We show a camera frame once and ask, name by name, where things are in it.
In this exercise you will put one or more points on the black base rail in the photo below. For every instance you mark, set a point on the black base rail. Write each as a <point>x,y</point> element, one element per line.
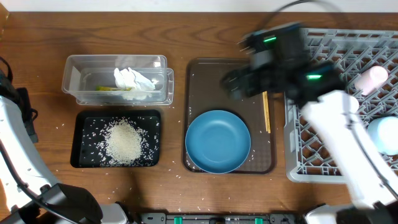
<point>196,218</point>

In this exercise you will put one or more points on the dark brown serving tray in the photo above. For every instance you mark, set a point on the dark brown serving tray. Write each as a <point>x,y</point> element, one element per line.
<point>204,94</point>

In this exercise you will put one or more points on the black waste tray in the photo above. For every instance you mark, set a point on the black waste tray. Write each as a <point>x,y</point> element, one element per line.
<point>84,153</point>

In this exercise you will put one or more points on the light blue small bowl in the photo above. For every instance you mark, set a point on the light blue small bowl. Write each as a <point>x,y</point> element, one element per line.
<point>383,132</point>

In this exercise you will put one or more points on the clear plastic waste bin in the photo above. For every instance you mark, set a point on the clear plastic waste bin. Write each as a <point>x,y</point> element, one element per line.
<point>83,73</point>

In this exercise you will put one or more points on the wooden chopstick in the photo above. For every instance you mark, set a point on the wooden chopstick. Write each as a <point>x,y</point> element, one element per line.
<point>264,110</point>
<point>266,104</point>

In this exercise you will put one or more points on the pile of white rice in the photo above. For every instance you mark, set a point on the pile of white rice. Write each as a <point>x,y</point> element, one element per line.
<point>124,144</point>

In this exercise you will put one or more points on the cream white cup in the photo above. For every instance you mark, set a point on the cream white cup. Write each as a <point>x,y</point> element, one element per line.
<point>354,104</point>

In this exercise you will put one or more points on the yellow green snack wrapper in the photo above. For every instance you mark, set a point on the yellow green snack wrapper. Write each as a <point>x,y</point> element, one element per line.
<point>106,88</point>

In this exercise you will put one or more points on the dark blue plate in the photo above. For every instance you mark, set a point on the dark blue plate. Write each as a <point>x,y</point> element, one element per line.
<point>218,141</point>

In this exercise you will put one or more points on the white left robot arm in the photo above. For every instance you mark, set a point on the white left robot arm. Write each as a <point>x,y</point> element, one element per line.
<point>33,193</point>

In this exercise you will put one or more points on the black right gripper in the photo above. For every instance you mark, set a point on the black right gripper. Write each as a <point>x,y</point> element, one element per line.
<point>244,76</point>

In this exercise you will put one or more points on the white tissue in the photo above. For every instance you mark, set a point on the white tissue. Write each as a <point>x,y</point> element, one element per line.
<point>131,80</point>

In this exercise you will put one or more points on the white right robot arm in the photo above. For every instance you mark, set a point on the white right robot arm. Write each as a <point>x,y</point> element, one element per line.
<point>320,94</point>

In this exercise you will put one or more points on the pink cup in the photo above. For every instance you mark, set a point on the pink cup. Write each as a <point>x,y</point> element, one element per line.
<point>371,79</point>

